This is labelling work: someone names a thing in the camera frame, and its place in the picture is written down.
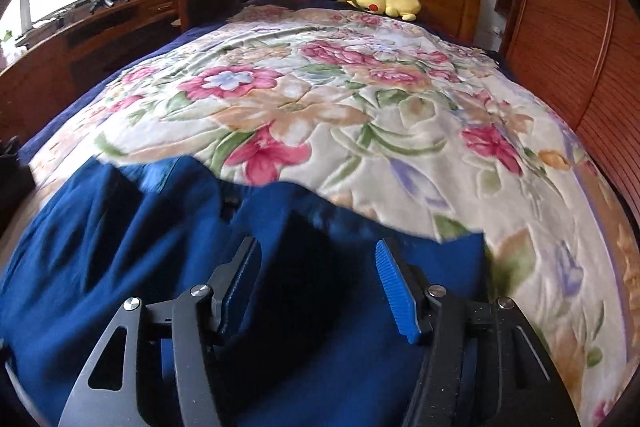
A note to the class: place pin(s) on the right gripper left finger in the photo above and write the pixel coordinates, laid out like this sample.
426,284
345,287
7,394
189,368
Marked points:
154,364

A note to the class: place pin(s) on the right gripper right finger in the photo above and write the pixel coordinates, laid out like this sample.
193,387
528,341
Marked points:
483,364

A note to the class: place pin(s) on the navy blue blazer jacket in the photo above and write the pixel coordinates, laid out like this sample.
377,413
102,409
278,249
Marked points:
311,342

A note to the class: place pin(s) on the folded black clothes pile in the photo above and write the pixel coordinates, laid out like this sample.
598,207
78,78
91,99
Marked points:
16,181

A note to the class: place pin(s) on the floral quilt bedspread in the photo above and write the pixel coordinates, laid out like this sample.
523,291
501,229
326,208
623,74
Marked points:
385,118

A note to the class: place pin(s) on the long wooden desk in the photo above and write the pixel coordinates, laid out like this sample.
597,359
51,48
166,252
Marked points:
57,71

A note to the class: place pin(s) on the wooden louvered wardrobe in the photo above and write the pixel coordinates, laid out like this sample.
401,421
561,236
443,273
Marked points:
581,57

